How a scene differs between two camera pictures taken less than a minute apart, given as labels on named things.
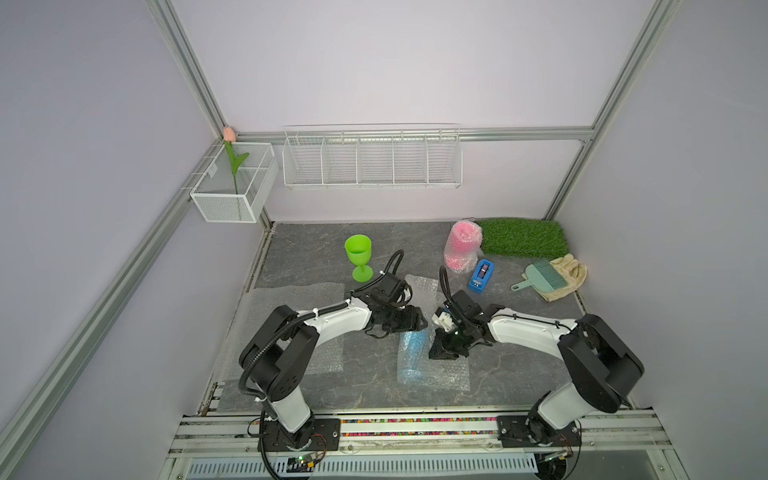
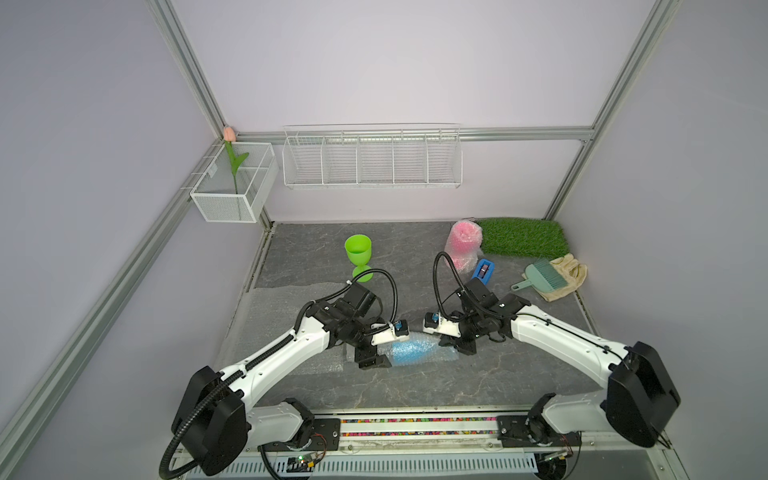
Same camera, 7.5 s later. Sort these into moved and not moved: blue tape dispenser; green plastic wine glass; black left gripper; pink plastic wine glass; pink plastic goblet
Moved: black left gripper
Not moved: pink plastic wine glass; green plastic wine glass; blue tape dispenser; pink plastic goblet
